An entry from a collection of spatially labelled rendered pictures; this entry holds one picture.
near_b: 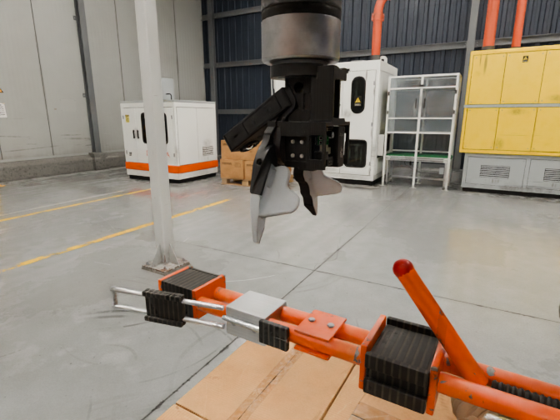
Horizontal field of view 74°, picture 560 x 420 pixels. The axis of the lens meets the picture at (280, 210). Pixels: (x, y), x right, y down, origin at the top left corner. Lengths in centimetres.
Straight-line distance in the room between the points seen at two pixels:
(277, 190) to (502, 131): 730
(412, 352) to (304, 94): 32
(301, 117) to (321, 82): 5
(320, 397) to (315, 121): 96
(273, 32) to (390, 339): 38
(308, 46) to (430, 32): 1081
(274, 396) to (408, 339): 79
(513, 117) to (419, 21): 464
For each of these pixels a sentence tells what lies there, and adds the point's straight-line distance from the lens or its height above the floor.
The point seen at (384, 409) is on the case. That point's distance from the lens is 63.
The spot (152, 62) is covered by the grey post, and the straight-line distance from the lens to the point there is 341.
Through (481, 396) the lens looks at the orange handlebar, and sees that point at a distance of 47.
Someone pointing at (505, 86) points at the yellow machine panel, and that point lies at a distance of 766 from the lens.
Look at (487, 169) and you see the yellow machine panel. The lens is 775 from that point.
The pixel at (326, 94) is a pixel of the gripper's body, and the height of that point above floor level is 138.
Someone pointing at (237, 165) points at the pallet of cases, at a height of 42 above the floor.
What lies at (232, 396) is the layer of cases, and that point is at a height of 54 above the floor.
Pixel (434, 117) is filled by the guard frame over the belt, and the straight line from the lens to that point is 765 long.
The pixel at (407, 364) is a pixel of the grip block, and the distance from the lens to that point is 45.
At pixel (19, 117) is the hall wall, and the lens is 1023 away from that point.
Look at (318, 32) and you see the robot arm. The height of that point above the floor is 144.
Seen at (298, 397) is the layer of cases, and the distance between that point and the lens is 124.
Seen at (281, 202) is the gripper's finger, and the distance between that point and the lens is 41.
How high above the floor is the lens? 136
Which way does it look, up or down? 14 degrees down
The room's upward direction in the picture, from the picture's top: straight up
